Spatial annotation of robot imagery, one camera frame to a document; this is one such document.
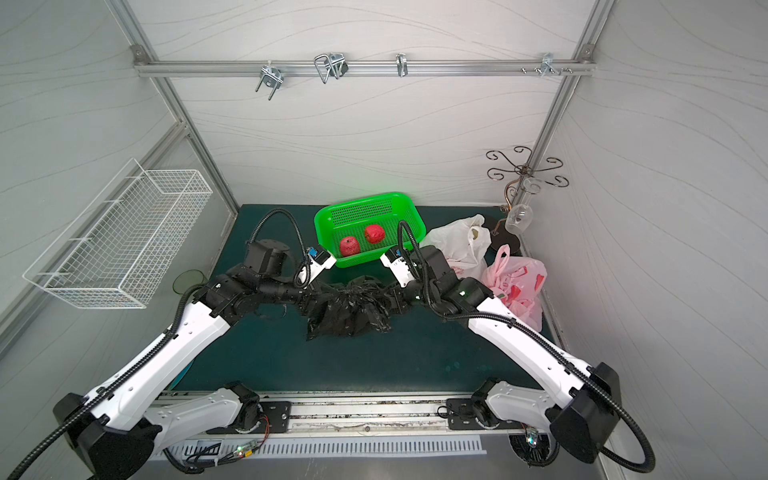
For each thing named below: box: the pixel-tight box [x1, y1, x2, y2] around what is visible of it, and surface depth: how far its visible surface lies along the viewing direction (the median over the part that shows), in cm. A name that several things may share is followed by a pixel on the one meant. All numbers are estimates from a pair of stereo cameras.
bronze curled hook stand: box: [486, 146, 569, 235], surface depth 91 cm
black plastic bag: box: [302, 275, 404, 341], surface depth 72 cm
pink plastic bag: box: [481, 244, 548, 332], surface depth 88 cm
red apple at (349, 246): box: [340, 236, 360, 257], surface depth 103 cm
